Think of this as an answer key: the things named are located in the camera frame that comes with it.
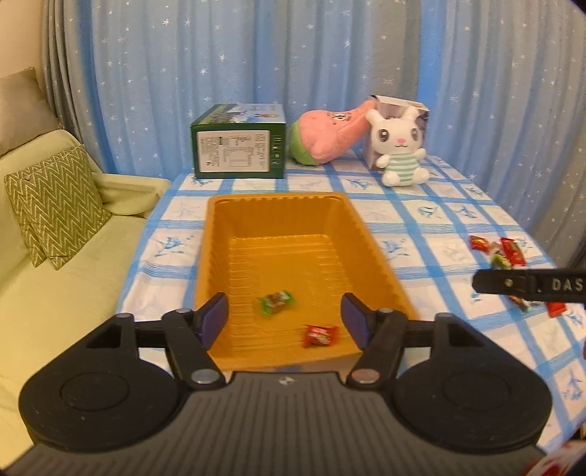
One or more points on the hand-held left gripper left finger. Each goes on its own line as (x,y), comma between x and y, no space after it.
(216,320)

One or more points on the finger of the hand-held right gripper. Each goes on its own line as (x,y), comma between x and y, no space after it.
(526,284)

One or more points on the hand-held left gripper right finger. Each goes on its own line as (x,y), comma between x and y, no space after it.
(355,321)

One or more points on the green candy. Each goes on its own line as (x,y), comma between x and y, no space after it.
(520,302)
(275,302)
(500,262)

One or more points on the large red candy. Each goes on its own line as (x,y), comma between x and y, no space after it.
(512,251)

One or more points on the orange plastic tray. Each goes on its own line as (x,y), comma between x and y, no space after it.
(284,256)

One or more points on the blue checked tablecloth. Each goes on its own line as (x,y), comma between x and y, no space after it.
(412,215)

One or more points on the light green sofa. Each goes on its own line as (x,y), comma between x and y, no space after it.
(68,302)

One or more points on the green cardboard box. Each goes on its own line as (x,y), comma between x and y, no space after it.
(238,153)

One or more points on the white bunny plush toy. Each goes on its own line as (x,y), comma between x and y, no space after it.
(399,146)

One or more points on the red white object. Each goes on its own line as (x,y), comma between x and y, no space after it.
(551,464)

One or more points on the pink plush toy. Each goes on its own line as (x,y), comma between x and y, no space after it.
(322,132)

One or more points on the green zigzag pillow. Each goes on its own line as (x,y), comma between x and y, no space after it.
(31,247)
(59,206)

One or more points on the white purple cardboard box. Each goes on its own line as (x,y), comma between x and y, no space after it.
(393,106)

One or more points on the blue star curtain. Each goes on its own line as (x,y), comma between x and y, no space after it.
(183,55)

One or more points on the brown cushion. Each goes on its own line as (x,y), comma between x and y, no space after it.
(23,110)

